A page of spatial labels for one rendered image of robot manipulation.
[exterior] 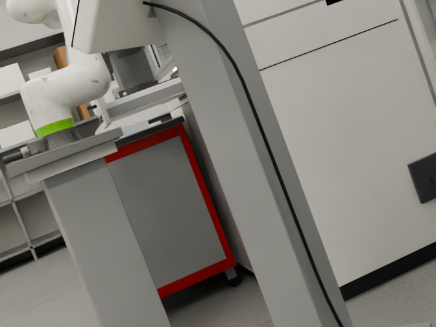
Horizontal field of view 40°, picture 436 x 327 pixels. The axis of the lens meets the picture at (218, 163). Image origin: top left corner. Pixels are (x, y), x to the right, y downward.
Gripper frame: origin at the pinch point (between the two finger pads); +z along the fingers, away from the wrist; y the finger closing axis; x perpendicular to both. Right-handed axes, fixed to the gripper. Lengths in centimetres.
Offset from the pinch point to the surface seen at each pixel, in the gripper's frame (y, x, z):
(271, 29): -88, -35, 9
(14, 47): 339, 6, -93
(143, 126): -5.3, -4.1, 22.5
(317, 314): -138, 4, 77
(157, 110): 48, -26, 17
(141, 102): -42.3, 1.4, 14.7
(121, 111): -41.5, 9.6, 15.2
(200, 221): -19, -9, 68
